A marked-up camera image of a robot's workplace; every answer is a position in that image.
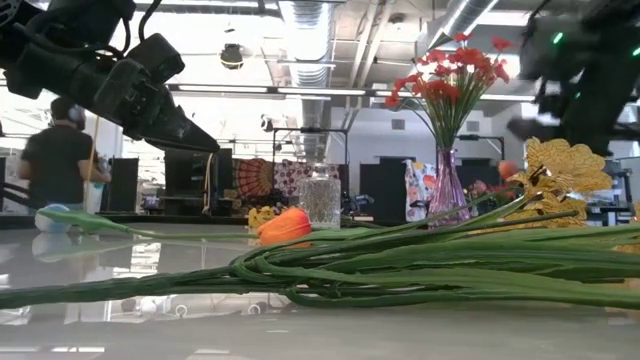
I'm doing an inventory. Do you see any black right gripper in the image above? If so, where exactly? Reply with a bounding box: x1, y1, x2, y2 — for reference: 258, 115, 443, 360
507, 9, 640, 156

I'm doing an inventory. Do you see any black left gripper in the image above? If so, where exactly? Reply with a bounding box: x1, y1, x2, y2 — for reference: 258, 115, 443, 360
64, 57, 221, 154

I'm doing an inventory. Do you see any large yellow flower bunch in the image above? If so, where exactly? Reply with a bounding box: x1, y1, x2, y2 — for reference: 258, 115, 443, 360
0, 137, 640, 311

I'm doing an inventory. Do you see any orange artificial tulip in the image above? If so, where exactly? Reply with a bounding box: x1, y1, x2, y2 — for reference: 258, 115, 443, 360
497, 159, 521, 182
256, 206, 451, 249

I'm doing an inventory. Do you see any red artificial flower bunch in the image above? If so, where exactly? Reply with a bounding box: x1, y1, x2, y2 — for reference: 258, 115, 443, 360
466, 180, 503, 202
384, 32, 514, 151

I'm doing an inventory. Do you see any purple glass vase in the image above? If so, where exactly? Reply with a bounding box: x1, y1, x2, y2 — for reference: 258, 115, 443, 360
427, 147, 474, 229

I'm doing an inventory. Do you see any small yellow flower bunch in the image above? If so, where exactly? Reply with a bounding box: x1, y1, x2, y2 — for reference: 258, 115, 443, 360
248, 205, 277, 229

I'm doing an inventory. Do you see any clear glass vase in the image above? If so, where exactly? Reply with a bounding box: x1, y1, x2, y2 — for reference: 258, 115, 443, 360
298, 164, 342, 231

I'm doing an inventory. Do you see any black cabinet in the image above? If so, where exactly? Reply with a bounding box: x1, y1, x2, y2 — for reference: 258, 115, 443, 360
107, 157, 140, 214
163, 148, 234, 217

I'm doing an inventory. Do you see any long linear ceiling light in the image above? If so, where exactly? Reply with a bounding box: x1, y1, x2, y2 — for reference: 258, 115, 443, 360
169, 83, 369, 97

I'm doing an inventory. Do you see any orange mandala tapestry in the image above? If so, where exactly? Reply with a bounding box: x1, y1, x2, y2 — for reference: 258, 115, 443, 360
232, 158, 275, 200

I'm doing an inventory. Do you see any maroon patterned cloth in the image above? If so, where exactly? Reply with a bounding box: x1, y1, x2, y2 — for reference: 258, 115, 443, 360
272, 159, 341, 197

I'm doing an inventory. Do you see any person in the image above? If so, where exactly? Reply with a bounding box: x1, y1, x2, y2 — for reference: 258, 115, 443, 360
17, 97, 112, 214

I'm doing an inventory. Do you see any floral print cloth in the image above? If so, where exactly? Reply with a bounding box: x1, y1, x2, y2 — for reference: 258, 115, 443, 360
403, 159, 438, 222

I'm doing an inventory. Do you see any black upright panel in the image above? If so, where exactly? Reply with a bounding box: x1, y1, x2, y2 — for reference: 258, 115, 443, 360
358, 157, 416, 222

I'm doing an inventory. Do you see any white glossy table sheet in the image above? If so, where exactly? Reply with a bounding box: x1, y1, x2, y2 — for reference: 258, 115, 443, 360
0, 222, 640, 360

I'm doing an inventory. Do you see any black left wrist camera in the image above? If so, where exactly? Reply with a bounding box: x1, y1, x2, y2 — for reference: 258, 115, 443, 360
125, 32, 186, 85

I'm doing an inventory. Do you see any black metal rack frame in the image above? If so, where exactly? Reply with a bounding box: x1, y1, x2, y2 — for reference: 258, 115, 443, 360
272, 127, 350, 169

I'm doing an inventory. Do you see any silver spiral air duct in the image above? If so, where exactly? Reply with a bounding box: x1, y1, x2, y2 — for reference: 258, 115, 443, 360
277, 0, 337, 161
417, 0, 501, 51

